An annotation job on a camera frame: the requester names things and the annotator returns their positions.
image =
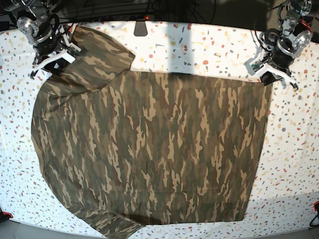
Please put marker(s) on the camouflage T-shirt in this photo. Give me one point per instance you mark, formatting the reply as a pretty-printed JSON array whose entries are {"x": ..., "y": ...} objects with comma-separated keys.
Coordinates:
[{"x": 123, "y": 149}]

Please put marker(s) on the red clamp left corner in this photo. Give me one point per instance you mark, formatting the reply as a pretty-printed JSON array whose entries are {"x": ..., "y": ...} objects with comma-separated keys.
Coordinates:
[{"x": 5, "y": 216}]

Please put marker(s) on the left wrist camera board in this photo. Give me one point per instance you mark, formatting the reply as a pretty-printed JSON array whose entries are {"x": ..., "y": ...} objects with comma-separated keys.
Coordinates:
[{"x": 256, "y": 66}]

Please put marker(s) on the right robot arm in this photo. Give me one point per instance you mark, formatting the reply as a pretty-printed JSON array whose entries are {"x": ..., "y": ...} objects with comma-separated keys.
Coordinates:
[{"x": 36, "y": 19}]

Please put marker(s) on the red clamp corner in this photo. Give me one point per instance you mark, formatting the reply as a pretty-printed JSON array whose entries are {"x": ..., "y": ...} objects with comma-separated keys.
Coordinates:
[
  {"x": 5, "y": 216},
  {"x": 316, "y": 206}
]

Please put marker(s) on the black power strip red light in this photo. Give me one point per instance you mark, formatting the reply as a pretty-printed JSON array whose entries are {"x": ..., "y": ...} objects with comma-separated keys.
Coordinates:
[{"x": 133, "y": 17}]

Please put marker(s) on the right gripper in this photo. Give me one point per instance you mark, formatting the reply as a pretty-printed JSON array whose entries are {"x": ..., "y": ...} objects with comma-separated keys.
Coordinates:
[{"x": 54, "y": 55}]

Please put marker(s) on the red clamp right corner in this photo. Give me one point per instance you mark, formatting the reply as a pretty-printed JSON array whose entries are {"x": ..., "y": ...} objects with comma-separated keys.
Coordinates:
[{"x": 316, "y": 206}]

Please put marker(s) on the grey camera mount base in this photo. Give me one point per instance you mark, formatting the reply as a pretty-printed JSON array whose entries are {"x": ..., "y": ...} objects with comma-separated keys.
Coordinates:
[{"x": 140, "y": 29}]

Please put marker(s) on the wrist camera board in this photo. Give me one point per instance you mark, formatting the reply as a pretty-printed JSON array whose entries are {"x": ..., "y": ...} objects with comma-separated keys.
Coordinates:
[
  {"x": 75, "y": 49},
  {"x": 256, "y": 66}
]

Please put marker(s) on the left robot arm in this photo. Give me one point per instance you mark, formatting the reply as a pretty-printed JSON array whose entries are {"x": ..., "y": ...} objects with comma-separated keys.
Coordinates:
[{"x": 278, "y": 48}]

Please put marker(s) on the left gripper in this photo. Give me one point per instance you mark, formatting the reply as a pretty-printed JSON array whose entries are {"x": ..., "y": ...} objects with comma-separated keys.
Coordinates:
[{"x": 271, "y": 72}]

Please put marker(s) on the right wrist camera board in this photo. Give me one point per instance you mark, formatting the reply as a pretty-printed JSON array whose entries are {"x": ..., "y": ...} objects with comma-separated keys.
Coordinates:
[{"x": 75, "y": 49}]

